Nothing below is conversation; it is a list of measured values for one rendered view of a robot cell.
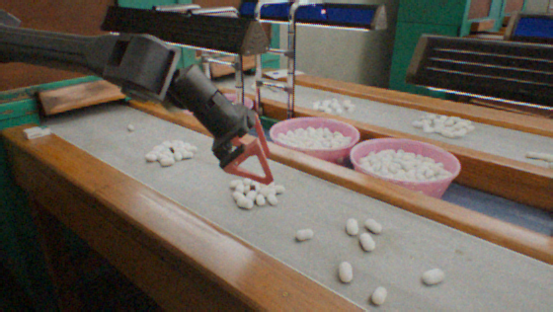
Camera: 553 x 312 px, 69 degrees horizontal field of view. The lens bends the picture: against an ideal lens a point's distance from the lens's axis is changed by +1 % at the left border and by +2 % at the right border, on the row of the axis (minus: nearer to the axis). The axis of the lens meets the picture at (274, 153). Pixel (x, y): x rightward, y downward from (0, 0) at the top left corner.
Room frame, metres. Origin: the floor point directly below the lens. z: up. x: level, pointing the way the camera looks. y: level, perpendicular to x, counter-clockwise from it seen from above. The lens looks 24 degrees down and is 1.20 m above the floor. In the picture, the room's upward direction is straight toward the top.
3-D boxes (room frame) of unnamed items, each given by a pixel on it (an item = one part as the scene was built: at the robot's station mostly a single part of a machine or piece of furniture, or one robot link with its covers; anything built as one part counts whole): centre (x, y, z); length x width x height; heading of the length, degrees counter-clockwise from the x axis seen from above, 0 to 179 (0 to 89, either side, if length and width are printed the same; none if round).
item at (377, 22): (1.50, -0.10, 1.08); 0.62 x 0.08 x 0.07; 49
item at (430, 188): (0.93, -0.33, 0.72); 0.27 x 0.27 x 0.10
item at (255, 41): (1.08, 0.27, 1.08); 0.62 x 0.08 x 0.07; 49
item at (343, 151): (1.11, -0.12, 0.72); 0.27 x 0.27 x 0.10
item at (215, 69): (1.83, 0.19, 0.83); 0.30 x 0.06 x 0.07; 139
